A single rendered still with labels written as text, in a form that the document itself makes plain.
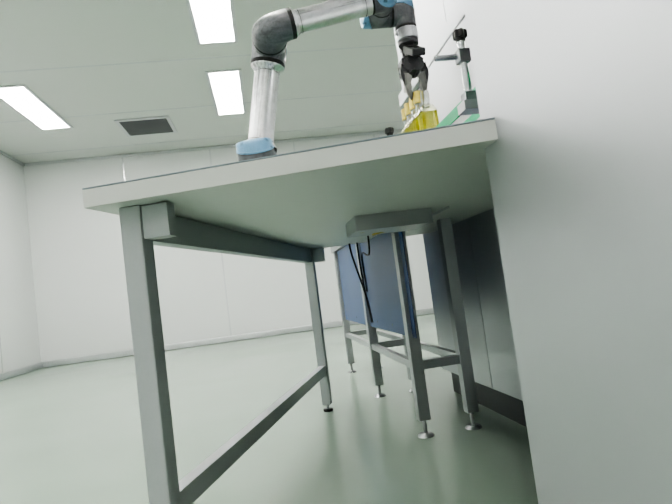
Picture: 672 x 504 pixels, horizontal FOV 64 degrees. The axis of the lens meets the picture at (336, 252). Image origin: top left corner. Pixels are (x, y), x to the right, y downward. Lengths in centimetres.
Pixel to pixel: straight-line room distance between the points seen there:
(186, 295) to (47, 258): 188
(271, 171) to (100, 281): 710
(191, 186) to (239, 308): 672
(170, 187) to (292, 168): 21
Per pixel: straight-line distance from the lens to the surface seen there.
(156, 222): 101
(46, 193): 829
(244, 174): 91
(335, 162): 87
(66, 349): 808
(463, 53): 118
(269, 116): 188
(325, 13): 188
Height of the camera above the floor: 52
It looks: 4 degrees up
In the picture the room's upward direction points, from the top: 7 degrees counter-clockwise
